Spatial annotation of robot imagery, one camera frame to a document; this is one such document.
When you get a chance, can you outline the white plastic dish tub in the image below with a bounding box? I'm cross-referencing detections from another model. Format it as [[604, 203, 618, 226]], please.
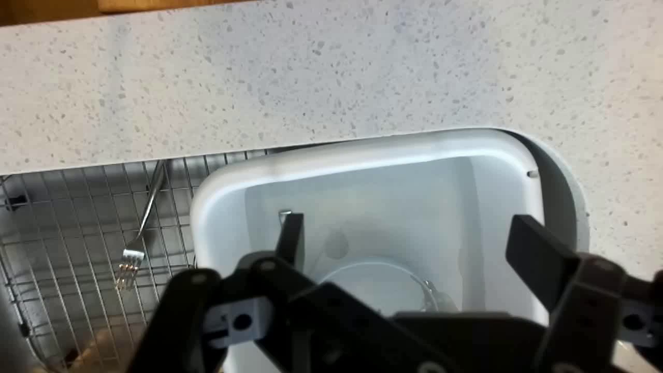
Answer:
[[188, 127, 592, 373]]

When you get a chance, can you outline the stainless steel sink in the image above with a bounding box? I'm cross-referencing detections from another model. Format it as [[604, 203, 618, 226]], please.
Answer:
[[0, 127, 592, 373]]

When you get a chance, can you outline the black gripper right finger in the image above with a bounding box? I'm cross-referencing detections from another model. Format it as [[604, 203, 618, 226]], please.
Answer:
[[505, 213, 663, 373]]

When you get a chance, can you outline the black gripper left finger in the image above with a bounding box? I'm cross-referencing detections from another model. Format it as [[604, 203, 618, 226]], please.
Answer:
[[126, 211, 431, 373]]

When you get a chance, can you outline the wire sink grid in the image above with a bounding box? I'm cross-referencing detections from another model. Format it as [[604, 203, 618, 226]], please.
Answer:
[[0, 154, 271, 370]]

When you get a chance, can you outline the white round plate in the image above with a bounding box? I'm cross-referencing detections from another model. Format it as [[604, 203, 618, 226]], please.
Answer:
[[317, 259, 444, 320]]

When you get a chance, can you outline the steel fork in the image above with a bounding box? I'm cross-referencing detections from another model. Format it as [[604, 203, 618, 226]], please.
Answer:
[[113, 159, 172, 289]]

